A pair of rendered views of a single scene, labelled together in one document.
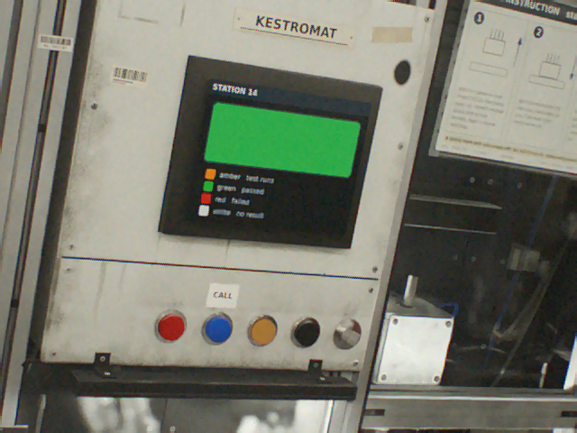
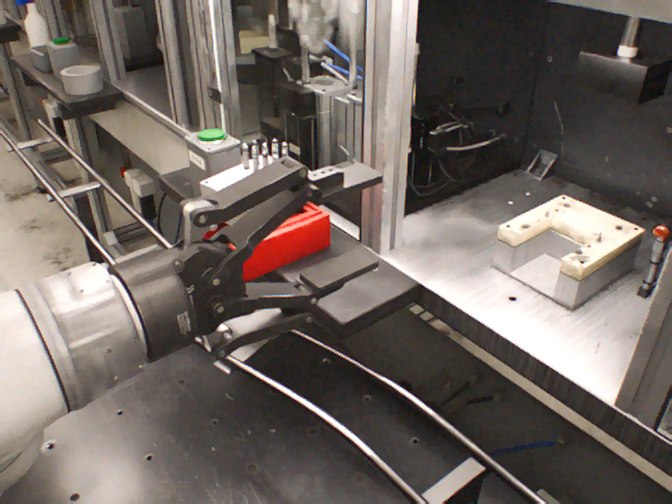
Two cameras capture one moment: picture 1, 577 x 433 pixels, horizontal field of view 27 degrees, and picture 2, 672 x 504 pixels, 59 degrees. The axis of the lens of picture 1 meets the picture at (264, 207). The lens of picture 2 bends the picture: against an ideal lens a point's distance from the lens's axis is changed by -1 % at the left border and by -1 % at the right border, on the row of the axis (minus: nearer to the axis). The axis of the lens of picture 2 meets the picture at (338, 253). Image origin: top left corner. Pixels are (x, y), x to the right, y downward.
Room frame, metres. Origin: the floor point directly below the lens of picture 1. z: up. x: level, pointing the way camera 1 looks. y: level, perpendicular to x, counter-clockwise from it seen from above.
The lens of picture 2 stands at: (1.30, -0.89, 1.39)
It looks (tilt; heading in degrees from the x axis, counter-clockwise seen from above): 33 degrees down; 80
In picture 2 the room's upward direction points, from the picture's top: straight up
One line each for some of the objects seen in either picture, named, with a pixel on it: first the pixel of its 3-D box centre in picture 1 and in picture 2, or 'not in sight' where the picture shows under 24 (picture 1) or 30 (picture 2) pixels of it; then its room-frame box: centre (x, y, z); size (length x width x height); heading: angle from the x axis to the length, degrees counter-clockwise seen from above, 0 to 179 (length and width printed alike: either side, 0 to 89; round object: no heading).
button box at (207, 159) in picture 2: not in sight; (220, 169); (1.27, 0.03, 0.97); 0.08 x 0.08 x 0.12; 28
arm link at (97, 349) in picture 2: not in sight; (87, 332); (1.18, -0.55, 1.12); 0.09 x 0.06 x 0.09; 118
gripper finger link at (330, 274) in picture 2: not in sight; (340, 269); (1.38, -0.44, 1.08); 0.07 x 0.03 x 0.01; 28
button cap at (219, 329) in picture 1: (216, 328); not in sight; (1.37, 0.03, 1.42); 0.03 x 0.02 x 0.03; 118
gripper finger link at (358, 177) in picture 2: not in sight; (340, 183); (1.38, -0.44, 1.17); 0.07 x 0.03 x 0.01; 28
